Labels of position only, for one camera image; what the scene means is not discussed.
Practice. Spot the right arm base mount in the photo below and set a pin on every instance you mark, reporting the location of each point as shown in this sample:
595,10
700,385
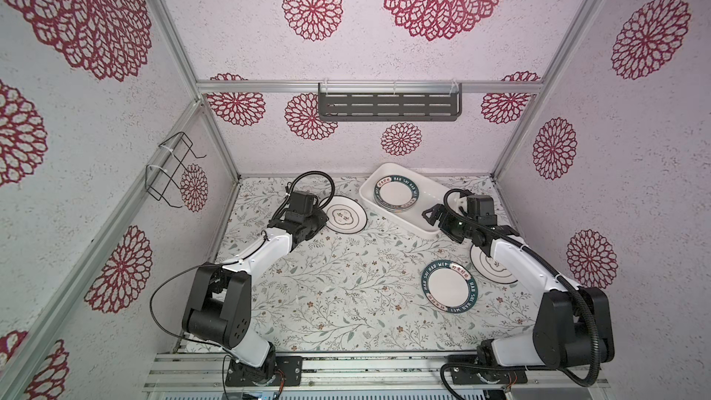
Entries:
468,369

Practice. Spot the white plastic bin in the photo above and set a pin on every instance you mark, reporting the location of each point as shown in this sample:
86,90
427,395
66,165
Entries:
431,193

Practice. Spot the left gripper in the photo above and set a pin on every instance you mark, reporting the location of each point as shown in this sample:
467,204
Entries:
322,218

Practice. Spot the clover plate far right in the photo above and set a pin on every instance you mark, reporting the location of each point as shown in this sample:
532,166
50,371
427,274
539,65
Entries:
490,269

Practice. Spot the aluminium front rail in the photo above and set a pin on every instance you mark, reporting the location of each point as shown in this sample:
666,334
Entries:
352,375

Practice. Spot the grey slotted wall shelf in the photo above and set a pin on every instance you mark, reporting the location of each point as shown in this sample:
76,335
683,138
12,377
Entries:
388,107

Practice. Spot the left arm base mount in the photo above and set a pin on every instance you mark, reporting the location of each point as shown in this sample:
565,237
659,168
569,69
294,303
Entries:
276,371

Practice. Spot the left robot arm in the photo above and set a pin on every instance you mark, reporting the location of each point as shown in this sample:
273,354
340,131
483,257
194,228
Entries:
219,306

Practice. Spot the green rim lettered plate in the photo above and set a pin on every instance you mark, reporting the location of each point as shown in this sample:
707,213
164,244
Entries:
449,286
396,193

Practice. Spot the black wire wall rack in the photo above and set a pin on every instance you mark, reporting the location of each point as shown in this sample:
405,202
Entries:
174,180

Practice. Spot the green clover plate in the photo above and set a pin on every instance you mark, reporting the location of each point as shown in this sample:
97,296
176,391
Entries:
346,216

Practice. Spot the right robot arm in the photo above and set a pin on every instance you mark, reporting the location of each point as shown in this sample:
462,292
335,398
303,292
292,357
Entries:
573,326

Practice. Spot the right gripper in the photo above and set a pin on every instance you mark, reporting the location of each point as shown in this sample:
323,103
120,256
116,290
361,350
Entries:
440,217

